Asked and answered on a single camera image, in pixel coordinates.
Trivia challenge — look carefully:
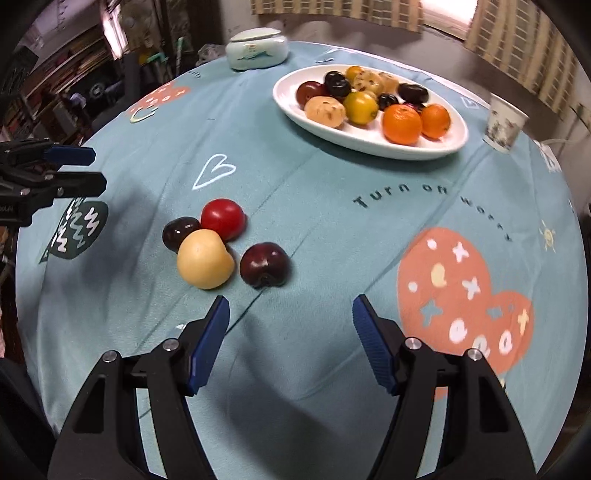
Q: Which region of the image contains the clear plastic bag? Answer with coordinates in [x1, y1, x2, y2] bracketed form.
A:
[198, 44, 227, 65]

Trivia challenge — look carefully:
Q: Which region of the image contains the yellow tangerine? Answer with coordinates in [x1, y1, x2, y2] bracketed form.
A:
[343, 91, 380, 126]

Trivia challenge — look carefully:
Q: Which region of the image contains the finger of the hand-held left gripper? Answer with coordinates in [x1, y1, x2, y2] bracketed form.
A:
[0, 141, 96, 168]
[0, 171, 108, 199]

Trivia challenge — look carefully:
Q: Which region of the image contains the printed paper cup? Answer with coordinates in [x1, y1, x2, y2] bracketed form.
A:
[482, 92, 529, 154]

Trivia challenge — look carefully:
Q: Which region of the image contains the white ceramic lidded jar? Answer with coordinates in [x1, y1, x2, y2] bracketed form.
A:
[225, 28, 289, 71]

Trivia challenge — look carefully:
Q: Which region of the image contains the beige apple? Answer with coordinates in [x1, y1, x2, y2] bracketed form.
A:
[177, 229, 236, 291]

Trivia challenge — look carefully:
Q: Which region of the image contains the dark speckled passionfruit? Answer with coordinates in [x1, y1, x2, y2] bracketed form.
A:
[397, 82, 428, 104]

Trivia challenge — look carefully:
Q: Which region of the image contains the beige speckled fruit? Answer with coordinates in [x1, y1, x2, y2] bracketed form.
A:
[304, 95, 346, 128]

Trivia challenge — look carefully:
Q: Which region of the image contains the wooden bookshelf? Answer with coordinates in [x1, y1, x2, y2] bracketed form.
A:
[0, 32, 116, 139]

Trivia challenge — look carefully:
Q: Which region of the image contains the white plate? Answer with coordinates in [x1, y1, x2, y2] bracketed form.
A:
[272, 65, 469, 161]

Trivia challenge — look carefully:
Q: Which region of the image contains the tan speckled pear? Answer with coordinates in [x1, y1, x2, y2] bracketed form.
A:
[353, 70, 385, 95]

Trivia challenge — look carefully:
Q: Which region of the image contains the orange mandarin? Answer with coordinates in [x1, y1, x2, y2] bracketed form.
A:
[382, 104, 423, 145]
[420, 104, 451, 140]

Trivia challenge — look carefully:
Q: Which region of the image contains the window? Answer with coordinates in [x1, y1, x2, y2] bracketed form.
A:
[420, 0, 476, 40]

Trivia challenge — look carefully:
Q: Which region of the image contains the white undercloth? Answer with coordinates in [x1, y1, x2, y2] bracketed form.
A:
[536, 141, 561, 172]

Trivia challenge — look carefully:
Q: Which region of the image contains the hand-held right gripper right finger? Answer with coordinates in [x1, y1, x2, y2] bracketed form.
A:
[352, 294, 536, 480]

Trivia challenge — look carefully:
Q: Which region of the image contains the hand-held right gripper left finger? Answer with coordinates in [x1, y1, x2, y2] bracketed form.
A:
[48, 295, 230, 480]

